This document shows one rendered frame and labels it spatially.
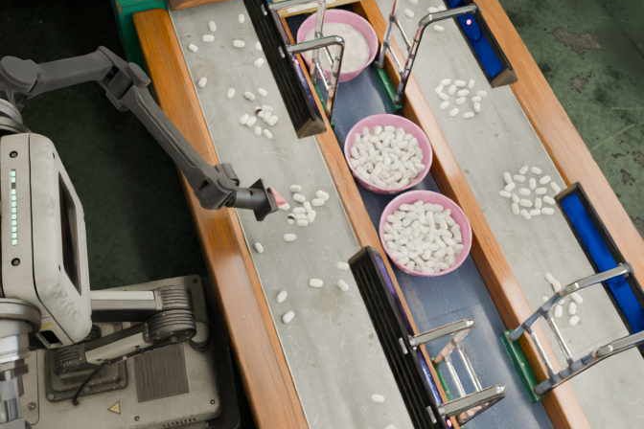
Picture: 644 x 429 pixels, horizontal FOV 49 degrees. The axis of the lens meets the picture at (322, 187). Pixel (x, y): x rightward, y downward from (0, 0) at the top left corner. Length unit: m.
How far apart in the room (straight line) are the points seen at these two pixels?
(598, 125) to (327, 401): 2.05
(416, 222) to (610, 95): 1.72
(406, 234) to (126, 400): 0.93
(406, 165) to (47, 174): 1.16
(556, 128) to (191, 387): 1.36
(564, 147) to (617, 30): 1.61
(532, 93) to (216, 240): 1.12
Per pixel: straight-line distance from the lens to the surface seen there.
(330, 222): 2.04
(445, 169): 2.16
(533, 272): 2.12
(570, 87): 3.53
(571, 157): 2.32
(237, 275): 1.94
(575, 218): 1.85
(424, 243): 2.06
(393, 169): 2.16
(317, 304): 1.95
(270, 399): 1.85
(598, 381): 2.09
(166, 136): 1.83
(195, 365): 2.17
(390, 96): 2.33
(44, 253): 1.27
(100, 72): 1.88
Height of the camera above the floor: 2.58
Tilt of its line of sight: 61 degrees down
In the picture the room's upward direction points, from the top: 11 degrees clockwise
